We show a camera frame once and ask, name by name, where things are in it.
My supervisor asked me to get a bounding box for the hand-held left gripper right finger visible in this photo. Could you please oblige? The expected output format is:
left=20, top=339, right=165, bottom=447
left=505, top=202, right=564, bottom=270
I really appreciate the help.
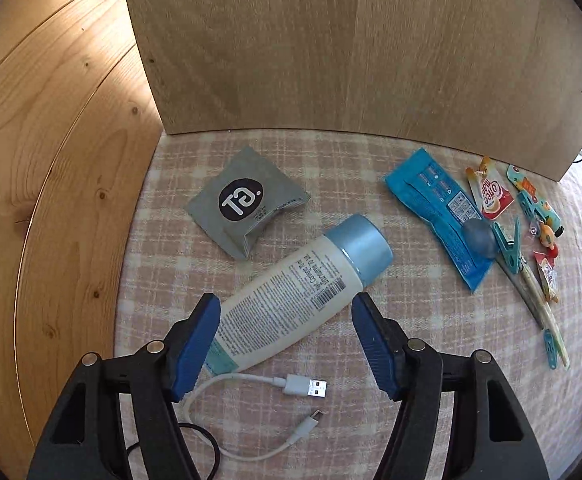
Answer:
left=351, top=291, right=554, bottom=480

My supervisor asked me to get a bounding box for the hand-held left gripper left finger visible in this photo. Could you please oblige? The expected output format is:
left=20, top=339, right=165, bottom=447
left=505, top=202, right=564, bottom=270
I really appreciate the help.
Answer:
left=26, top=292, right=222, bottom=480

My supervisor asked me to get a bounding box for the white tube with blue cap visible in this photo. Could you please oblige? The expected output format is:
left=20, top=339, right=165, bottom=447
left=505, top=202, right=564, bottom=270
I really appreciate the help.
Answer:
left=206, top=213, right=394, bottom=376

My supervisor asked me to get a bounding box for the grey-blue ball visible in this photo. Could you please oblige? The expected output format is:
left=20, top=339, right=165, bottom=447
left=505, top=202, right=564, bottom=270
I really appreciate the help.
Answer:
left=463, top=220, right=500, bottom=261

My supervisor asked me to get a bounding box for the grey pouch with black circle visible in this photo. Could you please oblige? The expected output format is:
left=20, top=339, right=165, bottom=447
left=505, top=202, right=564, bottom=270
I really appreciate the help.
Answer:
left=187, top=146, right=313, bottom=261

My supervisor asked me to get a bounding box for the blue plastic packet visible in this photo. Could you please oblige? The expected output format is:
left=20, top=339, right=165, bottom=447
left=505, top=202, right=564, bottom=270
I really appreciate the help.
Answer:
left=383, top=147, right=498, bottom=293

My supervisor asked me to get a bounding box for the teal plastic clip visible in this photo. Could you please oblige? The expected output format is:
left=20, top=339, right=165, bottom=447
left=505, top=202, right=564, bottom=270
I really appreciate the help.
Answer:
left=543, top=329, right=562, bottom=370
left=492, top=217, right=528, bottom=269

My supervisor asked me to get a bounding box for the pink checked tablecloth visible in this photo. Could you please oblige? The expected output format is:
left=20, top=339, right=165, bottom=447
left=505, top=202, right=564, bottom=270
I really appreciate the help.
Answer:
left=114, top=130, right=582, bottom=480

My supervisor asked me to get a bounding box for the red creamer sachet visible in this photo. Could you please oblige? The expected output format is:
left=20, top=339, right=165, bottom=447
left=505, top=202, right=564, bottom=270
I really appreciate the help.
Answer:
left=465, top=156, right=516, bottom=222
left=534, top=251, right=560, bottom=305

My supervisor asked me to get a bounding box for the orange cartoon clip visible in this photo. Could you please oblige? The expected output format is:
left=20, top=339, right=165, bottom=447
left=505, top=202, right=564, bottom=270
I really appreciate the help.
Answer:
left=537, top=221, right=560, bottom=257

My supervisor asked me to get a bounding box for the colourful cartoon case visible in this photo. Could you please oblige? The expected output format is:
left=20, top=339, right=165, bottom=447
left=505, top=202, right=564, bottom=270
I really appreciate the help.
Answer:
left=507, top=164, right=566, bottom=241

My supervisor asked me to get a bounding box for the pine wooden side panel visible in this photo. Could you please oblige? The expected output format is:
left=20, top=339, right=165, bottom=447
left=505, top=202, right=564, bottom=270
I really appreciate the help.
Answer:
left=0, top=0, right=164, bottom=480

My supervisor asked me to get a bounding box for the light wooden back board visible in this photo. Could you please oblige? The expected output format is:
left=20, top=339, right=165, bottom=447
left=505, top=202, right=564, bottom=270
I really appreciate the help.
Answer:
left=120, top=0, right=582, bottom=183

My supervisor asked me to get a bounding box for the white USB cable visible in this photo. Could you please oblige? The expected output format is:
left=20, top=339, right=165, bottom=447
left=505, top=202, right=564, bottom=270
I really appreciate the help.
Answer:
left=178, top=371, right=330, bottom=461

